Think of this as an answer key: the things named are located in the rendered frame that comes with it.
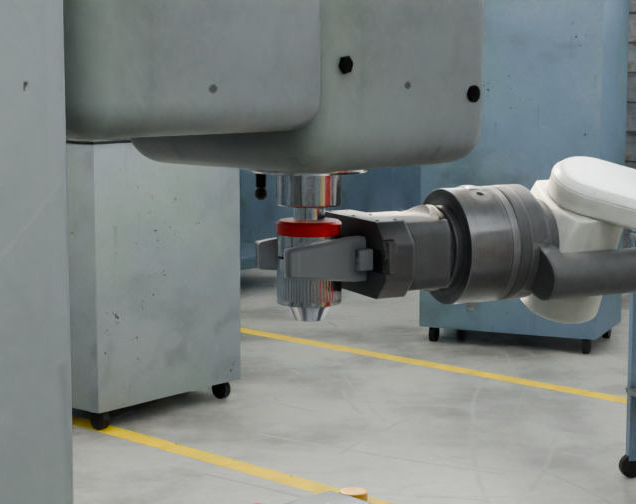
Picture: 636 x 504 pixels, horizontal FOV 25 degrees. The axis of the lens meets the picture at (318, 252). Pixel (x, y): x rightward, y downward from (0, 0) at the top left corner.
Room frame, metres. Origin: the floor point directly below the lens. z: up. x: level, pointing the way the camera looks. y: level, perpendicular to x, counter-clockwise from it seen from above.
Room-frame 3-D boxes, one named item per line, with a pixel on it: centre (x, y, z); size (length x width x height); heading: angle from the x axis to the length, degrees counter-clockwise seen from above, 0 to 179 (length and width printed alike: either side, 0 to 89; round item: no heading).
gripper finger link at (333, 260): (1.02, -0.01, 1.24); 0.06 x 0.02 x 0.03; 114
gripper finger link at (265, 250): (1.07, 0.02, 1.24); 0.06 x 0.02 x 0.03; 114
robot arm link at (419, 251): (1.08, -0.08, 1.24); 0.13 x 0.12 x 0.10; 24
